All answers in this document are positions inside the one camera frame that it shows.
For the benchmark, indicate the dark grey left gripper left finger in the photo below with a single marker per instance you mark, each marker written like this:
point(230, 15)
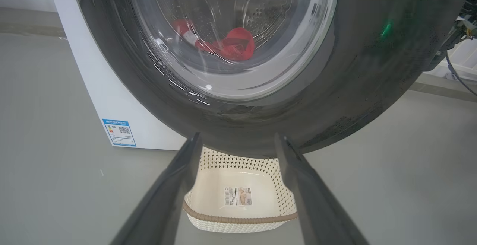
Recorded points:
point(160, 215)

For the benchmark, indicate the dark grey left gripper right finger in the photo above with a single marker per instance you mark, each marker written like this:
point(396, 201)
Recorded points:
point(320, 219)

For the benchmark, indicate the red garment with white trim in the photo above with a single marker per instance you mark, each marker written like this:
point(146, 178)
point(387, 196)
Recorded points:
point(238, 45)

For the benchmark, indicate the cream perforated laundry basket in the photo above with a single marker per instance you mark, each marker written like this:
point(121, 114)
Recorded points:
point(231, 222)

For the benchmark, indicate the paper label in basket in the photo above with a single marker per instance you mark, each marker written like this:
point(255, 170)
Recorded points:
point(237, 196)

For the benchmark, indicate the blue energy label sticker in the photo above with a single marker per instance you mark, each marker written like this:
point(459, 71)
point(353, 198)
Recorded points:
point(119, 132)

